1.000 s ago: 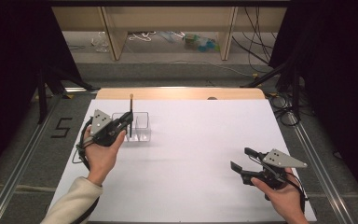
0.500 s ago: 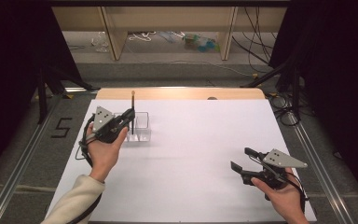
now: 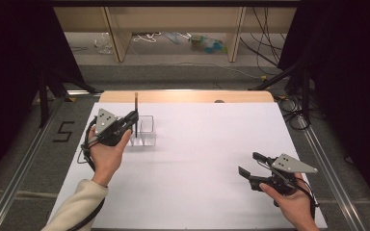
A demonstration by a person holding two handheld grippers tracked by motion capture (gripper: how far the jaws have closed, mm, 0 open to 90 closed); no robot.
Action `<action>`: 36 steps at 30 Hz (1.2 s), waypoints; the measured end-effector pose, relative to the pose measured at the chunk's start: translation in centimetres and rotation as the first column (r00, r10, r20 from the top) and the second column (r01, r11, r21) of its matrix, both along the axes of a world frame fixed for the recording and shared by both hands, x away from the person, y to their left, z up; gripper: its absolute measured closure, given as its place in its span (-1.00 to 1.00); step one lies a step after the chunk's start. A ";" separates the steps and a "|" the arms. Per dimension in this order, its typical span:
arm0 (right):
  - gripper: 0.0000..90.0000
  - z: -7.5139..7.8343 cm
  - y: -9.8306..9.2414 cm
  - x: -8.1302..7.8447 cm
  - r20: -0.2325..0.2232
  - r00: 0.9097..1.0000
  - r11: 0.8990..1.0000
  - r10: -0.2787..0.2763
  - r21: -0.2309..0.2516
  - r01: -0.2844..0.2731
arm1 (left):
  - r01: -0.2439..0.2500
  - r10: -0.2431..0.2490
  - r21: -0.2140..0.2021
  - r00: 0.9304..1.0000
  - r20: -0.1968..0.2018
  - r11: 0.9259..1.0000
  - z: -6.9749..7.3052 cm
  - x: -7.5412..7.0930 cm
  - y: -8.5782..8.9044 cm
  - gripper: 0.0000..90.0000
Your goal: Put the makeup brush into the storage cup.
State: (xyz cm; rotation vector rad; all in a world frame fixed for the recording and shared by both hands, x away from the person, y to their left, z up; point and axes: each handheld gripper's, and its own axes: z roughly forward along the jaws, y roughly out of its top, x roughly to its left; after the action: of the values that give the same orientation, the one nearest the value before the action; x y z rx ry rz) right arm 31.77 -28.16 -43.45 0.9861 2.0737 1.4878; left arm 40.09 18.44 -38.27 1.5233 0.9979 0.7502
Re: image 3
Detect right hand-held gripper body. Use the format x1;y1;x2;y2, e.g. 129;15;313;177
249;153;319;197

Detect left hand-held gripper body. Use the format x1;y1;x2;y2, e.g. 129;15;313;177
94;108;133;147

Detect clear plastic divided organizer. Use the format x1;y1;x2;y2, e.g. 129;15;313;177
127;115;157;147

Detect person's left hand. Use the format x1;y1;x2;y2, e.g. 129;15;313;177
88;124;133;188

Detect person's right hand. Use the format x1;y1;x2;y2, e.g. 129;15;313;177
258;172;320;231

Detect white table sheet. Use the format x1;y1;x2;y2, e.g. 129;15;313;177
45;101;329;230

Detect light wooden table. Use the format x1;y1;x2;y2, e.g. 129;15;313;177
98;90;275;104

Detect black metal stand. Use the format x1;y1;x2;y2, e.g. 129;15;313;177
248;60;313;123
38;66;98;129

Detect clear crumpled plastic bag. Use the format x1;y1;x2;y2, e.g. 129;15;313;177
93;32;115;55

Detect colourful plastic bag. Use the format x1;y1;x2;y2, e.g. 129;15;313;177
189;33;228;55

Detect black curtain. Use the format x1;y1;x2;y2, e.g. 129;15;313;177
277;0;370;219
0;0;85;191

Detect light wooden shelf unit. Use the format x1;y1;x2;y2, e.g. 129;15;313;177
53;6;299;64

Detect metal floor rail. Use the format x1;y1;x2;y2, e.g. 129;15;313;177
297;115;368;231
0;95;66;231

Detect right hand-held gripper cable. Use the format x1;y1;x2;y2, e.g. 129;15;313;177
255;159;321;220

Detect coiled black floor cables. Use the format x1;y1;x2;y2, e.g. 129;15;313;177
275;95;313;131

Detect white cord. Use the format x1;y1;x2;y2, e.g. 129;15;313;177
131;31;163;44

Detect hanging black cables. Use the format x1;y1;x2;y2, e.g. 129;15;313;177
239;6;287;77

